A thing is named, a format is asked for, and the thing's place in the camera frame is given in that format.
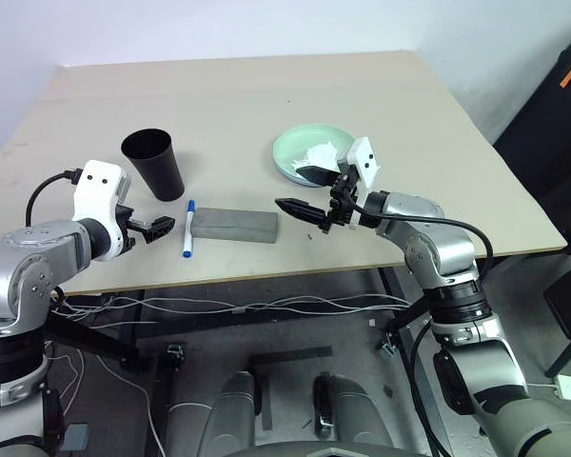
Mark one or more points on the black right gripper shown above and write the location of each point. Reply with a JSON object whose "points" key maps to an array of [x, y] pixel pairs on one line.
{"points": [[342, 204]]}

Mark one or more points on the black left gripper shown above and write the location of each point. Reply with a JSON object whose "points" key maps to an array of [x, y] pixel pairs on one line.
{"points": [[125, 214]]}

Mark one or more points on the white marker with blue cap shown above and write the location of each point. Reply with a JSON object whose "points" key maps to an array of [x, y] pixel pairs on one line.
{"points": [[189, 228]]}

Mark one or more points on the white tissue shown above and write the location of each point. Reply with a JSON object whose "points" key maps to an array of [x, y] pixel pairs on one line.
{"points": [[321, 153]]}

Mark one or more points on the light green bowl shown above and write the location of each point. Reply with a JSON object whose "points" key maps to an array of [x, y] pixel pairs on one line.
{"points": [[292, 143]]}

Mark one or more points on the grey glasses case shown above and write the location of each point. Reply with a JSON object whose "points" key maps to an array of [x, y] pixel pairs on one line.
{"points": [[238, 224]]}

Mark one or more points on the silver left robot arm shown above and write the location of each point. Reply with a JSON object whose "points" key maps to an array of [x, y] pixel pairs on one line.
{"points": [[28, 266]]}

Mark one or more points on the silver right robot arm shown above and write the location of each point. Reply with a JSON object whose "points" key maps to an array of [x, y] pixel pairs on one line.
{"points": [[438, 247]]}

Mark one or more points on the black plastic cup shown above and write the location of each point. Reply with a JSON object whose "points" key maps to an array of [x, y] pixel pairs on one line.
{"points": [[159, 166]]}

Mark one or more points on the pale blue plate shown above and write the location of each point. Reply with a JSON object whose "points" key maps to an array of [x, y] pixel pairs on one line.
{"points": [[288, 177]]}

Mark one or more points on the black caster wheel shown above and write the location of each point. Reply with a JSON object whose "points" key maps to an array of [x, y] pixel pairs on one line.
{"points": [[386, 347], [176, 351]]}

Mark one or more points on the black wheeled stand base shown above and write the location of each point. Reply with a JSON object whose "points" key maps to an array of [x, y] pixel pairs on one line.
{"points": [[164, 385]]}

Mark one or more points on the long black floor tape strip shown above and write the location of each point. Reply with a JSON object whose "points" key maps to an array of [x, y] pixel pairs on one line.
{"points": [[290, 354]]}

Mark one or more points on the grey robot left leg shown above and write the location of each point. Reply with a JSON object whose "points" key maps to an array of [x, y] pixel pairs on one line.
{"points": [[214, 409]]}

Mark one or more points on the grey robot leg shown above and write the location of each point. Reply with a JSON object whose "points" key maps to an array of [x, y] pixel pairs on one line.
{"points": [[214, 409], [352, 409]]}

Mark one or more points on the grey robot right leg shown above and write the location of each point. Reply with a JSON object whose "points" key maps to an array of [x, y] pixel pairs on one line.
{"points": [[352, 409]]}

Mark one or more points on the small grey floor box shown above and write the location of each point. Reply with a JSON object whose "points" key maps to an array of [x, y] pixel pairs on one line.
{"points": [[76, 437]]}

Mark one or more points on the black bag with orange stripe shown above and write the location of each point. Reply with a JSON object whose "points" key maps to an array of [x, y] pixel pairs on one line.
{"points": [[547, 143]]}

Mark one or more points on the grey robot torso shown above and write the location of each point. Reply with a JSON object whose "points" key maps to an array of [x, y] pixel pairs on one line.
{"points": [[323, 450]]}

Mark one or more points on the black metal stand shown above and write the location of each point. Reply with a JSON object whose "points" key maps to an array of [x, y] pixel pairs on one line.
{"points": [[568, 309]]}

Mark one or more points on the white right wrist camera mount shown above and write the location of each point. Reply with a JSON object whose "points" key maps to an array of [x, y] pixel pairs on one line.
{"points": [[364, 159]]}

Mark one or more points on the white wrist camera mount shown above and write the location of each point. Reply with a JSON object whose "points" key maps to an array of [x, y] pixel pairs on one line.
{"points": [[364, 159], [97, 190]]}

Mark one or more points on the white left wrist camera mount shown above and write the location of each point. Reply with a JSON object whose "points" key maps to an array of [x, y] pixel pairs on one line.
{"points": [[97, 190]]}

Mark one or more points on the black metal table frame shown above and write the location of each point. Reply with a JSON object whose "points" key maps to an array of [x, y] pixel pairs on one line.
{"points": [[139, 323]]}

